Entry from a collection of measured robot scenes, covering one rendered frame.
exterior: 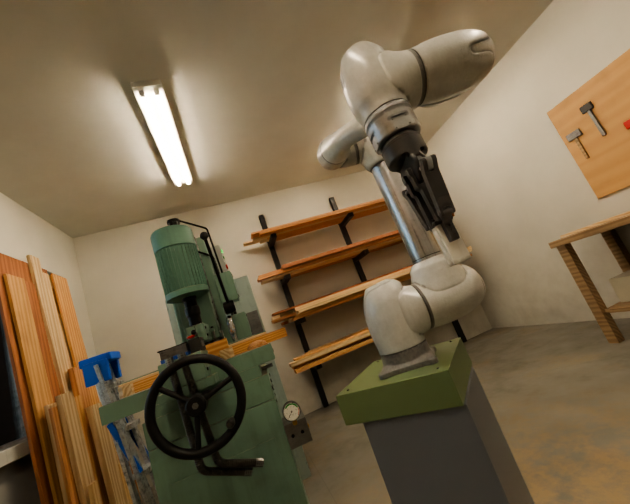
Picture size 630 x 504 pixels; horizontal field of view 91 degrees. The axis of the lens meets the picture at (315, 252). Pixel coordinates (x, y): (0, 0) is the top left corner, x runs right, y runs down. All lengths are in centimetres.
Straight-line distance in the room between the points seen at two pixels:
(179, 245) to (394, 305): 91
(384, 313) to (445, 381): 25
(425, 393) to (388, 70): 76
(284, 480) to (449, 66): 127
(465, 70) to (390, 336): 70
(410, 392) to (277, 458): 57
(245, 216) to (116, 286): 164
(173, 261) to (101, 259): 284
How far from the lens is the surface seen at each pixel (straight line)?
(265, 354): 124
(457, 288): 106
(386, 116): 59
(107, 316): 405
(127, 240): 419
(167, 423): 130
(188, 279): 138
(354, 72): 65
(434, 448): 101
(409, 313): 101
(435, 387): 93
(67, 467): 266
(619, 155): 354
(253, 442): 128
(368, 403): 100
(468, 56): 71
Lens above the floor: 92
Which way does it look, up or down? 12 degrees up
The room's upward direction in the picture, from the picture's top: 20 degrees counter-clockwise
